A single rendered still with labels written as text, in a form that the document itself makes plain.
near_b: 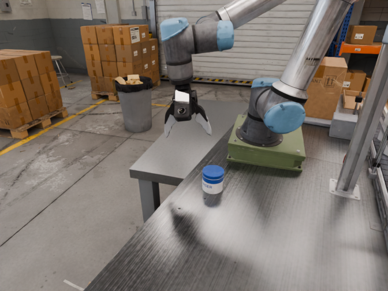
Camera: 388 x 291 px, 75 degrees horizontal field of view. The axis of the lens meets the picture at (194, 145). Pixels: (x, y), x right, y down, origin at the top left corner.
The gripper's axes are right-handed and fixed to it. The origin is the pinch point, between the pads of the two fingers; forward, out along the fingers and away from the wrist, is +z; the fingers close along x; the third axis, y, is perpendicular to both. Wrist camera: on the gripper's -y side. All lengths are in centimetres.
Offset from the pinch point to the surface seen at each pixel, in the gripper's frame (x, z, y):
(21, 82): 223, 34, 196
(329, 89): -64, 9, 55
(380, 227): -53, 18, -21
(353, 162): -51, 9, -4
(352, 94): -99, 34, 103
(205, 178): -5.4, 9.5, -9.7
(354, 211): -49, 19, -15
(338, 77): -67, 3, 55
